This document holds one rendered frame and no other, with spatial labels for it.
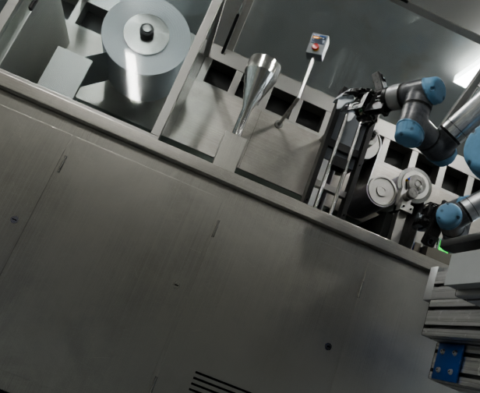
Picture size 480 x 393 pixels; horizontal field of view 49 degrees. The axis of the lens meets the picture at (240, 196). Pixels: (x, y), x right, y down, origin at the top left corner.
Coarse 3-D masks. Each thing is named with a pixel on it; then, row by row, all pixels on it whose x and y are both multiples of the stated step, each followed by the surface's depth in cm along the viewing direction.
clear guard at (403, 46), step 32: (256, 0) 230; (288, 0) 228; (320, 0) 226; (352, 0) 224; (384, 0) 223; (256, 32) 237; (288, 32) 235; (320, 32) 233; (352, 32) 232; (384, 32) 230; (416, 32) 228; (448, 32) 226; (288, 64) 243; (320, 64) 241; (352, 64) 239; (384, 64) 237; (416, 64) 235; (448, 64) 233; (448, 96) 241
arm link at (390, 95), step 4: (396, 84) 148; (388, 88) 149; (392, 88) 147; (396, 88) 146; (388, 92) 148; (392, 92) 147; (396, 92) 146; (388, 96) 148; (392, 96) 147; (396, 96) 146; (388, 100) 148; (392, 100) 147; (396, 100) 146; (388, 104) 148; (392, 104) 148; (396, 104) 147; (392, 108) 149; (396, 108) 148; (400, 108) 148
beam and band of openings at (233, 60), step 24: (216, 48) 239; (216, 72) 245; (240, 72) 239; (240, 96) 244; (264, 96) 239; (288, 96) 244; (312, 96) 244; (288, 120) 238; (312, 120) 249; (384, 144) 246; (432, 168) 255; (456, 168) 250; (456, 192) 256
